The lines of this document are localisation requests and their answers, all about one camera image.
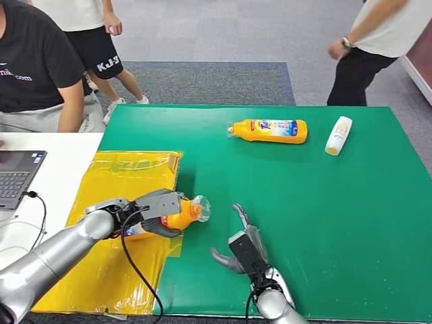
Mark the standing person in shorts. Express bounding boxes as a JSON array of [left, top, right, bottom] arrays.
[[29, 0, 150, 126]]

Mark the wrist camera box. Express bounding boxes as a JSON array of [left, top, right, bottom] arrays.
[[137, 192, 183, 221], [228, 230, 269, 276]]

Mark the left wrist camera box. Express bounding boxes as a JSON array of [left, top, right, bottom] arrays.
[[137, 192, 183, 221]]

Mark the orange bottle with clear cap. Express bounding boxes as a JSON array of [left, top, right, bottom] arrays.
[[227, 119, 308, 145], [123, 195, 211, 242]]

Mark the yellow plastic bag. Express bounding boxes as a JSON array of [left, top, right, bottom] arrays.
[[32, 151, 184, 316]]

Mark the white framed cabinet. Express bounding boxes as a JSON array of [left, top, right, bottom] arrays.
[[400, 18, 432, 106]]

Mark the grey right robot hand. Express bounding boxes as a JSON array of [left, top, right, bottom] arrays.
[[209, 203, 270, 275]]

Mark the black laptop cable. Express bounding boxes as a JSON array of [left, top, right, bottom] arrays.
[[21, 190, 48, 251]]

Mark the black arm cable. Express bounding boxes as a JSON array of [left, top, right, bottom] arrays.
[[245, 268, 281, 324], [120, 205, 165, 324]]

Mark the standing person with wristwatch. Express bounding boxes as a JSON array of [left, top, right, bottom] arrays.
[[326, 0, 432, 107]]

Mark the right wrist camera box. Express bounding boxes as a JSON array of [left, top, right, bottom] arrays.
[[228, 230, 269, 276]]

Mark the white cream bottle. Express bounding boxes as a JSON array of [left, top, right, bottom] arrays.
[[325, 115, 353, 157]]

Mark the grey laptop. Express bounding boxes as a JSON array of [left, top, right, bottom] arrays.
[[0, 151, 48, 211]]

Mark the seated person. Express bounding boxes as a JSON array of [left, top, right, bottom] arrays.
[[0, 0, 106, 134]]

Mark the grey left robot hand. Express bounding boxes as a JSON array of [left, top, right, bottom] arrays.
[[134, 188, 182, 239]]

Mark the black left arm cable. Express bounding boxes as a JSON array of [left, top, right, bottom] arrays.
[[120, 205, 165, 324]]

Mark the green table mat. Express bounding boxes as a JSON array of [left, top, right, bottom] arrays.
[[98, 104, 432, 323]]

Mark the white cable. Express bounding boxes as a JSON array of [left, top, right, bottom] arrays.
[[0, 219, 46, 256]]

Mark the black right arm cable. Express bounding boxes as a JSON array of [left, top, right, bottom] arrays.
[[245, 268, 281, 324]]

